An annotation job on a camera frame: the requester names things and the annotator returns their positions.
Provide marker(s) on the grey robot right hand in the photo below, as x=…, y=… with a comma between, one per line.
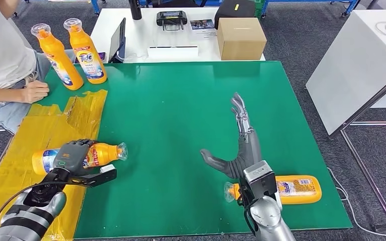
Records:
x=248, y=153

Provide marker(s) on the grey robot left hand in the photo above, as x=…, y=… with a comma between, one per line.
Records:
x=71, y=156

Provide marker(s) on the person's right hand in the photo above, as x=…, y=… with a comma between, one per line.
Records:
x=34, y=92

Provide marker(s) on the orange detergent bottle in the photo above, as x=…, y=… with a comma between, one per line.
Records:
x=299, y=189
x=106, y=154
x=59, y=63
x=86, y=53

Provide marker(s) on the person's right forearm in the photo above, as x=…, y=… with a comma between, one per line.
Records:
x=0, y=95

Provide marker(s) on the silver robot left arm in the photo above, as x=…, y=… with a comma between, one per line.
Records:
x=30, y=216

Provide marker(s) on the yellow taped cardboard sheet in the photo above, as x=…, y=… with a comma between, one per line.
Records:
x=23, y=133

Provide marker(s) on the person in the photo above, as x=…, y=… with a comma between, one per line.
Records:
x=0, y=50

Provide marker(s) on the black smartphone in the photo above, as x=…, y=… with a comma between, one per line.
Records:
x=102, y=57

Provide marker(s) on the dark tablet in cover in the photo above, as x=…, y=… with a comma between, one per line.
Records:
x=117, y=41

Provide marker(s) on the brown cardboard box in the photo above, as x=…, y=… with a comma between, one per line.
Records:
x=241, y=40

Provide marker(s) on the long white box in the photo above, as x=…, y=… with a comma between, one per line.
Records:
x=172, y=53

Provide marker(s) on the black flask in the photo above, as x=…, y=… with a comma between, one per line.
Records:
x=134, y=9

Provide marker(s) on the white side table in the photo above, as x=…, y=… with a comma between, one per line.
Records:
x=346, y=66

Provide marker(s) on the printed leaflet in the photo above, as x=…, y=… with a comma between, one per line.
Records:
x=202, y=26

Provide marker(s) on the black bag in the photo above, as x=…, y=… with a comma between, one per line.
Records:
x=231, y=10

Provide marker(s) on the green plastic crate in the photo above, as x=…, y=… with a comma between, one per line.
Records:
x=260, y=8

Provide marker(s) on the black handheld controller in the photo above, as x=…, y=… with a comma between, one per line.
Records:
x=171, y=17

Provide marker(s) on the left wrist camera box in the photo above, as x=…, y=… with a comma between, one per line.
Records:
x=96, y=176

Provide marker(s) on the blue metal rack frame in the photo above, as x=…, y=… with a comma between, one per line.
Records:
x=95, y=6
x=350, y=6

